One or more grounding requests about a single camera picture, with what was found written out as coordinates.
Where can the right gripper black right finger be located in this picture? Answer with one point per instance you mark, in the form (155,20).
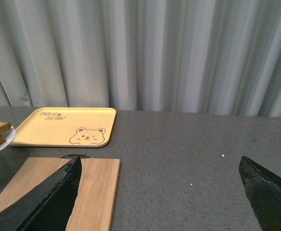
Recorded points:
(263,190)

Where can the grey curtain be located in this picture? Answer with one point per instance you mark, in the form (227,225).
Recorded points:
(221,57)

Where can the bamboo cutting board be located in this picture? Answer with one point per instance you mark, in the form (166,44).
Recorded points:
(96,194)

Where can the white round plate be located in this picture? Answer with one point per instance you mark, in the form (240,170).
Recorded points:
(9,136)

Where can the yellow bear tray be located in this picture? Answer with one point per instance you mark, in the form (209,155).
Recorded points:
(66,127)

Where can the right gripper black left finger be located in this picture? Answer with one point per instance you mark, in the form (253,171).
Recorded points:
(48,206)

